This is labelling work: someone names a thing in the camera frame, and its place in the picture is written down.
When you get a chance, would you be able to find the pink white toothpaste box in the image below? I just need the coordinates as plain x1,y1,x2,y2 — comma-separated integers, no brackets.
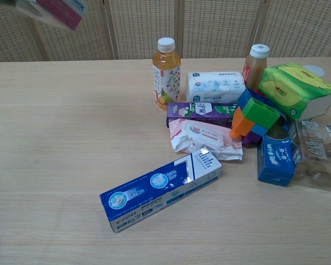
15,0,88,31

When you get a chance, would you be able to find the purple toothpaste box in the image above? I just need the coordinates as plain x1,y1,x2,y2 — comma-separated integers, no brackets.
166,101,239,128

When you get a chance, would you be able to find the blue white toothpaste box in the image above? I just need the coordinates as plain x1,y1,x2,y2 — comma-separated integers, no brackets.
99,151,223,234

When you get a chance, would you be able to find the yellow tea bottle white cap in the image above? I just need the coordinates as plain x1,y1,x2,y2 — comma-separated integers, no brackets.
152,37,182,111

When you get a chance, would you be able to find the beige folding screen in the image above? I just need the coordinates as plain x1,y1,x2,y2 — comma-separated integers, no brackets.
0,0,331,63

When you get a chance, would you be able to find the white tissue pack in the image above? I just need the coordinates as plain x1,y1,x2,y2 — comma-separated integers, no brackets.
185,71,247,103

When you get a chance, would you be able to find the pink wet wipes pack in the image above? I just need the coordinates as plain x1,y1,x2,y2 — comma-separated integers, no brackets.
168,118,244,162

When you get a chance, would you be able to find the brown juice bottle white cap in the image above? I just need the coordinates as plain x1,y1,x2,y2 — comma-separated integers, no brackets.
242,44,270,89

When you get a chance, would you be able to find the colourful building block toy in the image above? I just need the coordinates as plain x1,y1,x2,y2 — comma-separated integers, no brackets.
229,88,289,146

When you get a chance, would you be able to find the green tissue pack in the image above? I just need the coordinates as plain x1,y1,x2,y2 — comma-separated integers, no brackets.
258,62,331,121

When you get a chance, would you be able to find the blue carton box white text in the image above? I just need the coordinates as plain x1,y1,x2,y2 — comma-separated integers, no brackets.
257,129,296,188

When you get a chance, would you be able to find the white round lid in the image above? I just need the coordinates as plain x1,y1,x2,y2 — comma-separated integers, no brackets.
302,65,327,78

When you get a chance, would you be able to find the clear plastic snack package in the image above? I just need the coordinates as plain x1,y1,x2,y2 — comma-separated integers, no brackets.
291,120,331,190

